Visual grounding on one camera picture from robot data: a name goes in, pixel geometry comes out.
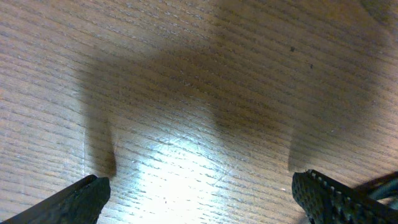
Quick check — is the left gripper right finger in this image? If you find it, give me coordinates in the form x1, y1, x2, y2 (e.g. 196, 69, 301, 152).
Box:
292, 170, 397, 224

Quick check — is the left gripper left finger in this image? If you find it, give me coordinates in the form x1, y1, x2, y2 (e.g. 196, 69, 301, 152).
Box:
3, 174, 111, 224

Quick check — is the black usb cable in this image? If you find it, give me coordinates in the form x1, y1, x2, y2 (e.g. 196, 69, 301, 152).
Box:
354, 170, 398, 209

